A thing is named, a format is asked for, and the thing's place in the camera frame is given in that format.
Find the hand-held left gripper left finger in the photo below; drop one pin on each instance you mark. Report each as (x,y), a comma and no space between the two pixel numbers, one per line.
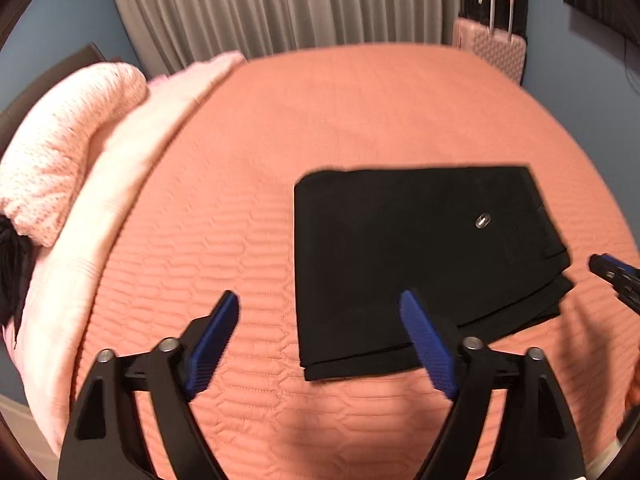
(212,340)

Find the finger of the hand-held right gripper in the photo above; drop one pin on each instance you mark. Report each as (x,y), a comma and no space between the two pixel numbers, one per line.
(612,269)

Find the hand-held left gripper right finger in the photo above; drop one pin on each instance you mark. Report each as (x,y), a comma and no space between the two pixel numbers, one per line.
(427,340)

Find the black pants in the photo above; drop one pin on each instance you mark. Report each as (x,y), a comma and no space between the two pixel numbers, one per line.
(410,260)

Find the pink quilted bedspread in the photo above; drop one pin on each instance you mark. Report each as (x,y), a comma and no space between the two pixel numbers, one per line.
(225,170)

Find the light pink folded blanket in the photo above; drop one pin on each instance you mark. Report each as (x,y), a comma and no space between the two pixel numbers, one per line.
(100,200)

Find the black knitted cloth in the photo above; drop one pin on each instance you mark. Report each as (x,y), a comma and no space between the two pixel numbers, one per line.
(12,270)

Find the white dotted pillow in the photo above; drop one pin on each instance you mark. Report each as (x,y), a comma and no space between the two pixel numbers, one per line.
(60,150)

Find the pink hard-shell suitcase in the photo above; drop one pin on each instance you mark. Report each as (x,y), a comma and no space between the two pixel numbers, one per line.
(492,47)

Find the dark headboard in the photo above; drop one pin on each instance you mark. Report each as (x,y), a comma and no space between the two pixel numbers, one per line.
(50,80)

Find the grey pleated curtain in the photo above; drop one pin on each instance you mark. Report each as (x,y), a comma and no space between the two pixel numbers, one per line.
(280,5)

